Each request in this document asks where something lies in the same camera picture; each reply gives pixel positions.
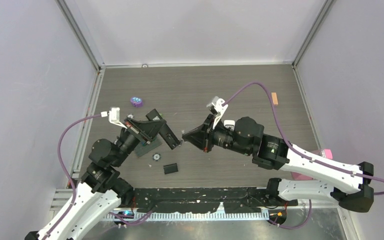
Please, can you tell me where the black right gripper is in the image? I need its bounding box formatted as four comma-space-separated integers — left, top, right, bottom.
183, 113, 251, 155

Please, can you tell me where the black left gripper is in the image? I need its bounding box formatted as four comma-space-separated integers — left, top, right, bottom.
112, 116, 166, 166

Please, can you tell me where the black remote control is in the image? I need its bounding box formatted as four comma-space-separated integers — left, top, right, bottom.
145, 108, 181, 150

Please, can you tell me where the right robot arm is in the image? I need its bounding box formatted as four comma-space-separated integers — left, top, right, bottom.
182, 114, 374, 213

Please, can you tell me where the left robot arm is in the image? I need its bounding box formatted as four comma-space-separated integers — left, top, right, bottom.
25, 118, 167, 240

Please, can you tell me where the white remote control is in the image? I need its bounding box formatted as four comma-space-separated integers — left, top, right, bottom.
223, 120, 236, 131

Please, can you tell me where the grey building baseplate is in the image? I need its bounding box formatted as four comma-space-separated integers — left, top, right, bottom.
134, 136, 162, 158

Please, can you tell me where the blue poker chip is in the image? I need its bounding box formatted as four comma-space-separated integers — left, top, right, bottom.
152, 153, 161, 162

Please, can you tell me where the purple monster toy block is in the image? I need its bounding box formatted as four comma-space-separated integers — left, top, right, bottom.
130, 96, 144, 108

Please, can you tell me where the black battery cover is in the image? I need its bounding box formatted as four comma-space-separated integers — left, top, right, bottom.
163, 163, 179, 175

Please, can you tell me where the orange wooden block far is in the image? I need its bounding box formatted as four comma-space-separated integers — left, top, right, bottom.
271, 92, 279, 106

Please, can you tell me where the pink toy toaster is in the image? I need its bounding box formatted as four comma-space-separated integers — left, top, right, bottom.
291, 149, 333, 181

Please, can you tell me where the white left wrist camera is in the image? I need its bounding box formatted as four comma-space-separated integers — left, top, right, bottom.
100, 107, 127, 129

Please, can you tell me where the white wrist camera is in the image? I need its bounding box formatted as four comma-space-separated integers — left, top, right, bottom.
206, 96, 229, 130
100, 107, 127, 129

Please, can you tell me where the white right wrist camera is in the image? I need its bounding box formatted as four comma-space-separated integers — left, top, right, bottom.
206, 96, 229, 130

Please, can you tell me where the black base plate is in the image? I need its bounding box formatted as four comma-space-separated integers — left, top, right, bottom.
133, 187, 298, 214

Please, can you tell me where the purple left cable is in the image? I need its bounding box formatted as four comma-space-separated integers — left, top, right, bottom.
57, 113, 103, 240

